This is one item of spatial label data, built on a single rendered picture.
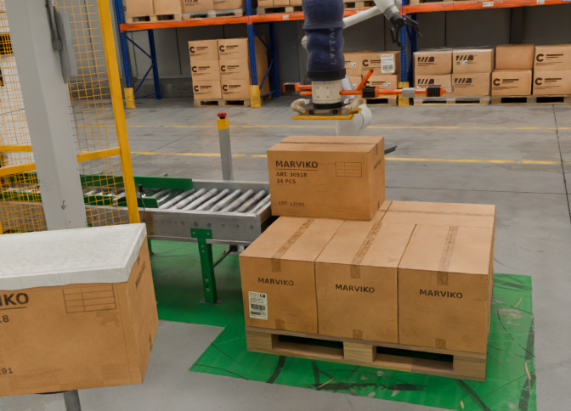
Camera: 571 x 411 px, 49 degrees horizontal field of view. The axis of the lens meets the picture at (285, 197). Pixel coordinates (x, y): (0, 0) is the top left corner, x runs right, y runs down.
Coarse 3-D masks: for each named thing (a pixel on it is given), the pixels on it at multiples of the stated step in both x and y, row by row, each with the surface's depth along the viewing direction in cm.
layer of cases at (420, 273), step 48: (288, 240) 330; (336, 240) 325; (384, 240) 321; (432, 240) 316; (480, 240) 312; (288, 288) 311; (336, 288) 302; (384, 288) 293; (432, 288) 285; (480, 288) 277; (336, 336) 310; (384, 336) 301; (432, 336) 292; (480, 336) 284
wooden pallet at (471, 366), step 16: (256, 336) 326; (272, 336) 324; (304, 336) 316; (320, 336) 313; (272, 352) 325; (288, 352) 322; (304, 352) 321; (320, 352) 320; (336, 352) 319; (352, 352) 309; (368, 352) 306; (448, 352) 292; (464, 352) 289; (384, 368) 306; (400, 368) 303; (416, 368) 301; (432, 368) 300; (448, 368) 299; (464, 368) 291; (480, 368) 289
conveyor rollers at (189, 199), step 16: (96, 192) 451; (112, 192) 442; (144, 192) 445; (160, 192) 434; (176, 192) 435; (192, 192) 437; (208, 192) 426; (224, 192) 425; (240, 192) 427; (160, 208) 399; (176, 208) 399; (192, 208) 400; (208, 208) 402; (224, 208) 389; (240, 208) 387; (256, 208) 386
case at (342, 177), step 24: (288, 144) 369; (312, 144) 365; (336, 144) 360; (360, 144) 356; (288, 168) 358; (312, 168) 353; (336, 168) 348; (360, 168) 343; (384, 168) 379; (288, 192) 363; (312, 192) 357; (336, 192) 352; (360, 192) 347; (384, 192) 382; (288, 216) 367; (312, 216) 362; (336, 216) 356; (360, 216) 351
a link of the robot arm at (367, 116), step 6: (348, 78) 444; (342, 84) 442; (348, 84) 442; (342, 96) 444; (348, 96) 442; (354, 96) 443; (366, 108) 444; (366, 114) 440; (366, 120) 439; (366, 126) 445
